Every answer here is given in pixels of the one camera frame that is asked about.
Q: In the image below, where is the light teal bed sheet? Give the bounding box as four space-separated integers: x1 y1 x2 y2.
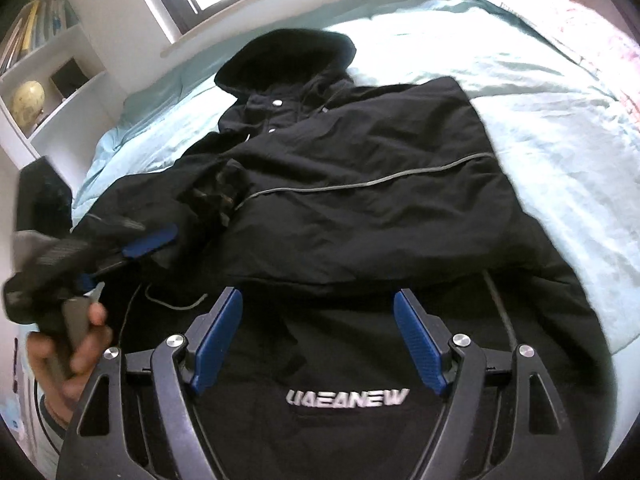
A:
72 0 640 356

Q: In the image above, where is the row of books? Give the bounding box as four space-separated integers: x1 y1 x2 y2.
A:
0 0 81 76

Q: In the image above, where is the white bookshelf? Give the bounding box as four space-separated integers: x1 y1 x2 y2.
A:
0 0 126 161

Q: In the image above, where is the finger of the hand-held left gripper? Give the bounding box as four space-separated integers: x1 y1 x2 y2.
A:
97 223 179 273
75 272 107 308

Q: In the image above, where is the white window sill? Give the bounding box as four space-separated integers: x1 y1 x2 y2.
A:
160 0 501 59

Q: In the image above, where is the person's left forearm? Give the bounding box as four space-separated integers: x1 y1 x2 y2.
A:
35 392 76 456

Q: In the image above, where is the pink floral quilt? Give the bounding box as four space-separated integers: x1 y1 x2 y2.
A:
482 0 640 136

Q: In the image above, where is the black hooded jacket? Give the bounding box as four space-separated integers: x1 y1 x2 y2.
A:
70 29 618 480

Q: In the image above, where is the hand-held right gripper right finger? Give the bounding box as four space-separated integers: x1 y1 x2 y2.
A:
393 287 586 480

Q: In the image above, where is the yellow globe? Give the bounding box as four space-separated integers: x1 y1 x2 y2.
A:
12 81 47 126

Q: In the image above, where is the dark picture frame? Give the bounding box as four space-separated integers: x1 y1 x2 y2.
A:
49 58 91 99

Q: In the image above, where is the person's left hand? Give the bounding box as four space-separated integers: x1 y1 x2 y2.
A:
26 304 113 423

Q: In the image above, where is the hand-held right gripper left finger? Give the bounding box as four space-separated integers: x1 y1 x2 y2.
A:
55 286 244 480

